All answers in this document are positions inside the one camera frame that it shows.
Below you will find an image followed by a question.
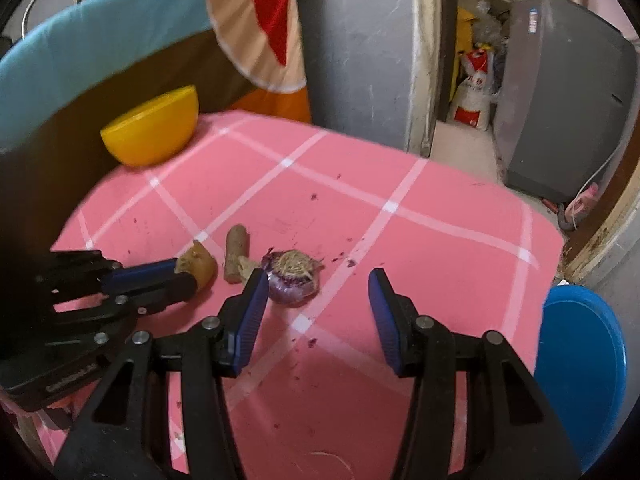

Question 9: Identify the beige red orange cloth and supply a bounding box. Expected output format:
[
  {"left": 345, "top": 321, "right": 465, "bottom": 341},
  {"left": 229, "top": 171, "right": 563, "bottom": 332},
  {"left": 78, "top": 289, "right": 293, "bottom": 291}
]
[{"left": 202, "top": 0, "right": 312, "bottom": 123}]

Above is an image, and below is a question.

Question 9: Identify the brown root stub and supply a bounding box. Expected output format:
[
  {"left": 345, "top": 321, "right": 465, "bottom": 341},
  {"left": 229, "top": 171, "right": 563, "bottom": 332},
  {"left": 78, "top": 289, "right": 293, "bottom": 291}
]
[{"left": 224, "top": 225, "right": 251, "bottom": 283}]

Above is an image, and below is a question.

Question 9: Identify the white sack red print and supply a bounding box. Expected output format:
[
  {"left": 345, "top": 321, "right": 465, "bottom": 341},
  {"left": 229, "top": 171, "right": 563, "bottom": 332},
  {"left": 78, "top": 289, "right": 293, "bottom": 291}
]
[{"left": 452, "top": 50, "right": 498, "bottom": 132}]

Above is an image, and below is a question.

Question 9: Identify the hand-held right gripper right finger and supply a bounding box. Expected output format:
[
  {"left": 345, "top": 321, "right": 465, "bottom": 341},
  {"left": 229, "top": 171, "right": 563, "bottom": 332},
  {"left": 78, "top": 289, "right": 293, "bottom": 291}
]
[{"left": 368, "top": 267, "right": 581, "bottom": 480}]

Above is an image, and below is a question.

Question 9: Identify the purple onion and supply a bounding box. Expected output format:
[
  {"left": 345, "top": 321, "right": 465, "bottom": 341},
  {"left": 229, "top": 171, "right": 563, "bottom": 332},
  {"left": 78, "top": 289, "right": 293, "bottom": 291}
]
[{"left": 260, "top": 249, "right": 325, "bottom": 306}]

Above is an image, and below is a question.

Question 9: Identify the pink checked cloth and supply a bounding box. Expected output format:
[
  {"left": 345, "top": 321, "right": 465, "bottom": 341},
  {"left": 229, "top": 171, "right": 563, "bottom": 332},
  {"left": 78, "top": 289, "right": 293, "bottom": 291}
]
[{"left": 20, "top": 111, "right": 566, "bottom": 480}]

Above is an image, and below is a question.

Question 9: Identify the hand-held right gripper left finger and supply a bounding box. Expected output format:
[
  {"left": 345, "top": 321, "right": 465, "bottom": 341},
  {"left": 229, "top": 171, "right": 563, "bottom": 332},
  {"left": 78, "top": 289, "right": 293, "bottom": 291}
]
[{"left": 52, "top": 267, "right": 270, "bottom": 480}]

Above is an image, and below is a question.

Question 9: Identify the thin white cord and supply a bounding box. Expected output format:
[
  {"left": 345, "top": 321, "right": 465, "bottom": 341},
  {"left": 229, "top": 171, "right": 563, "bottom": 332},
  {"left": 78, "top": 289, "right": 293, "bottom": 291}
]
[{"left": 575, "top": 105, "right": 638, "bottom": 211}]

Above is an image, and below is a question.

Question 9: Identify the grey refrigerator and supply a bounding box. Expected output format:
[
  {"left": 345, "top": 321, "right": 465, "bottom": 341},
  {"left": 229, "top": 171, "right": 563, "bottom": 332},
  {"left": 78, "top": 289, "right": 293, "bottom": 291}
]
[{"left": 500, "top": 0, "right": 638, "bottom": 203}]

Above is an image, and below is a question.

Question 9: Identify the tan vegetable scrap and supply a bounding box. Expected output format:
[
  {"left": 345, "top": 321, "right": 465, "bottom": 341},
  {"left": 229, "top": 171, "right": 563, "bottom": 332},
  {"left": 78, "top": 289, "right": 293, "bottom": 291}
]
[{"left": 175, "top": 240, "right": 218, "bottom": 293}]

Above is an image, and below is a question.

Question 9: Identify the blue plastic basin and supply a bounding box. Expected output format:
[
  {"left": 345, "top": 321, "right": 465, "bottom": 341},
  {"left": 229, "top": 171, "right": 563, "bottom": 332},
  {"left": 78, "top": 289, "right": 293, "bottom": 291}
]
[{"left": 534, "top": 285, "right": 628, "bottom": 476}]

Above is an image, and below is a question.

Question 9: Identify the metal tap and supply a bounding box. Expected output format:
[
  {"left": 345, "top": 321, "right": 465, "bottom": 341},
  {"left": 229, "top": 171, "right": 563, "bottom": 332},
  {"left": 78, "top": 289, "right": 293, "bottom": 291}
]
[{"left": 21, "top": 0, "right": 67, "bottom": 41}]

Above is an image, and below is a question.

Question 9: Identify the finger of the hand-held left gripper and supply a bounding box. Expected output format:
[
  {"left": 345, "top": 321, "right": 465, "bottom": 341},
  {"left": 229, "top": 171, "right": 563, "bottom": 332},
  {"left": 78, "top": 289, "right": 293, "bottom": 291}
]
[
  {"left": 102, "top": 257, "right": 182, "bottom": 293},
  {"left": 114, "top": 272, "right": 198, "bottom": 317}
]

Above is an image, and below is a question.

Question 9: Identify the pink slipper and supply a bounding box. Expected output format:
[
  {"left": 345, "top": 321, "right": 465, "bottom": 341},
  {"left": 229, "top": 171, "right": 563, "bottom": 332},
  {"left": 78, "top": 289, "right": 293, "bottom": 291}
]
[{"left": 557, "top": 183, "right": 600, "bottom": 231}]

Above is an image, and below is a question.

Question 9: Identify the yellow plastic bowl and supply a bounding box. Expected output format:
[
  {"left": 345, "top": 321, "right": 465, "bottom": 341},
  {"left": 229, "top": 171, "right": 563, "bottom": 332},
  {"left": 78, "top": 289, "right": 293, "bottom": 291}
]
[{"left": 100, "top": 85, "right": 199, "bottom": 167}]

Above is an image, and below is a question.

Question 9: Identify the brown wooden board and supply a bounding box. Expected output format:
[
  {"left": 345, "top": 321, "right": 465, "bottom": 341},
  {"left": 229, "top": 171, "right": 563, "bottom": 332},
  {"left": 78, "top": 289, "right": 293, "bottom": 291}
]
[{"left": 0, "top": 25, "right": 251, "bottom": 261}]

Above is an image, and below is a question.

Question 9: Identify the yellow plastic bin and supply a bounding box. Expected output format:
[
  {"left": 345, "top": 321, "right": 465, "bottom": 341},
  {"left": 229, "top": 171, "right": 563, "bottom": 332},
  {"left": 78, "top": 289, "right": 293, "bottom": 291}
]
[{"left": 450, "top": 7, "right": 475, "bottom": 106}]

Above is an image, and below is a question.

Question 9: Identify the brown door frame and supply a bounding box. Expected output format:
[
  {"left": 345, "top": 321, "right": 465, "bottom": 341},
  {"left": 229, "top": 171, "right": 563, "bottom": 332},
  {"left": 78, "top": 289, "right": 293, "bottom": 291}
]
[{"left": 437, "top": 0, "right": 458, "bottom": 121}]

